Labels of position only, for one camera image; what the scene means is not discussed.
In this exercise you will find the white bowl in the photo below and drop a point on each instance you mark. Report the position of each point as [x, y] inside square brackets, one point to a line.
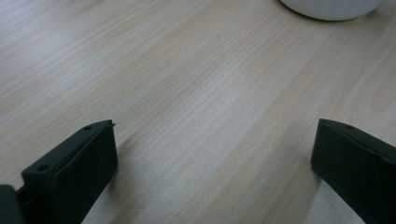
[331, 7]

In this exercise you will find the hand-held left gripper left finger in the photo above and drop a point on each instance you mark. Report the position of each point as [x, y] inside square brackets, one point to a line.
[74, 174]

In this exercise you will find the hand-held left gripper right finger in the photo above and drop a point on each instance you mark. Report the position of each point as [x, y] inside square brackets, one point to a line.
[351, 161]

